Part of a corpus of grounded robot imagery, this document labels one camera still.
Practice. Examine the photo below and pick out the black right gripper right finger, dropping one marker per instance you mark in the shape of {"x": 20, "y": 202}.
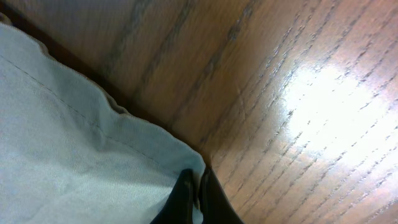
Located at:
{"x": 214, "y": 204}

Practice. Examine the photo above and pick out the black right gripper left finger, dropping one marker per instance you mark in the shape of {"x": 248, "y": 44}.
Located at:
{"x": 178, "y": 208}

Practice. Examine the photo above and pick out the khaki grey shorts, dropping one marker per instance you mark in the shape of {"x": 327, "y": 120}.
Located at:
{"x": 70, "y": 153}

